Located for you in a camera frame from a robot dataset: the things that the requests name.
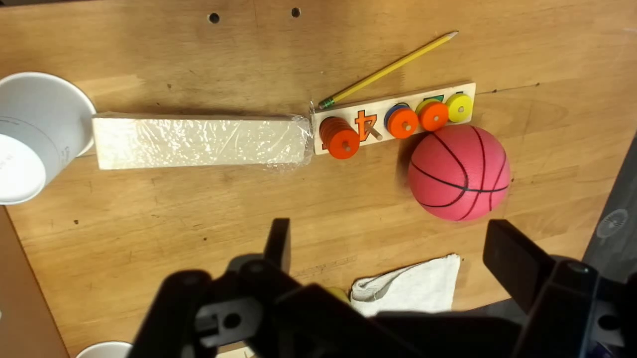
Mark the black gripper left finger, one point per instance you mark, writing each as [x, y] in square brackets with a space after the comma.
[277, 246]

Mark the yellow pencil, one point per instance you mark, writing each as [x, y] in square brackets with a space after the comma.
[386, 69]

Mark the pink rubber basketball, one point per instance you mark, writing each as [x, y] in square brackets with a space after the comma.
[458, 173]

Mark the orange cylinder peg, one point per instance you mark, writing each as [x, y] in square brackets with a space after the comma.
[338, 137]

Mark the white cloth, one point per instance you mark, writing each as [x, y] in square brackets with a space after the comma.
[422, 286]

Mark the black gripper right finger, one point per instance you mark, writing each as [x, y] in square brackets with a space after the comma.
[516, 262]

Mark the white paper cup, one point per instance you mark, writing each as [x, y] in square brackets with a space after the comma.
[106, 350]
[44, 125]

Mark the wooden peg toy board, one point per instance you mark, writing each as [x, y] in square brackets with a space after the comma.
[404, 115]

